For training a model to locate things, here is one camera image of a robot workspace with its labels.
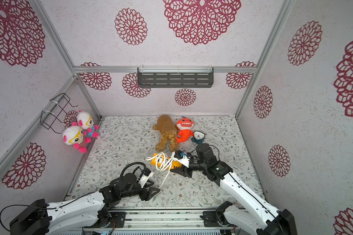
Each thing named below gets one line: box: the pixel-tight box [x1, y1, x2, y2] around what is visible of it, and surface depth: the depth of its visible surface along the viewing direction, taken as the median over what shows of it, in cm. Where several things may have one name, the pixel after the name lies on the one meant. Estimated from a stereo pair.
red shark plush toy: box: [176, 117, 195, 144], surface depth 107 cm
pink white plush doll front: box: [62, 125, 92, 154], surface depth 87 cm
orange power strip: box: [150, 152, 183, 170], surface depth 68 cm
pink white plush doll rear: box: [72, 110, 100, 138], surface depth 96 cm
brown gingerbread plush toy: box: [152, 114, 179, 152], surface depth 102 cm
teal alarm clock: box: [191, 130, 206, 144], surface depth 105 cm
